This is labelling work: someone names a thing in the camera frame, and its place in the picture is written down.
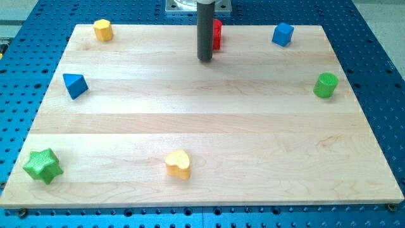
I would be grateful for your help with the clear acrylic mount plate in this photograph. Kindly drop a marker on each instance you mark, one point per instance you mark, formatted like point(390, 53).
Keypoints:
point(180, 6)

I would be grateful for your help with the blue cube block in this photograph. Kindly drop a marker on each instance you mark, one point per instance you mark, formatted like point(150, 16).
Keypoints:
point(282, 34)

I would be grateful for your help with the light wooden board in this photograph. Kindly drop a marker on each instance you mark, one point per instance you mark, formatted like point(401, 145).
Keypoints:
point(255, 132)

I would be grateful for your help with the yellow heart block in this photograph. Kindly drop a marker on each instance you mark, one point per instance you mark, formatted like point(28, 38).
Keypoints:
point(178, 164)

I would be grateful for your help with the green cylinder block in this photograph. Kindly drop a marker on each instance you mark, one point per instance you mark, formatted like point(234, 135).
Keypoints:
point(325, 85)

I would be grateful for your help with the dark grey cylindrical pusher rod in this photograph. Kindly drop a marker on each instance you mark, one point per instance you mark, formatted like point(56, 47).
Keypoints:
point(205, 17)

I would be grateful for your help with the blue triangle block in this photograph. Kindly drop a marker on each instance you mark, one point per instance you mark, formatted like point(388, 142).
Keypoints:
point(75, 84)

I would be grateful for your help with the yellow hexagon block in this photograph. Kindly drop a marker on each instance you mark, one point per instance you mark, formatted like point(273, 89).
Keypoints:
point(103, 30)

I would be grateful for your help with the red block behind rod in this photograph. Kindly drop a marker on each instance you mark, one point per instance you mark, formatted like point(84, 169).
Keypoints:
point(217, 29)

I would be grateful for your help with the green star block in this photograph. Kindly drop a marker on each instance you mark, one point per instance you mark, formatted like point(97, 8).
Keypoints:
point(43, 166)

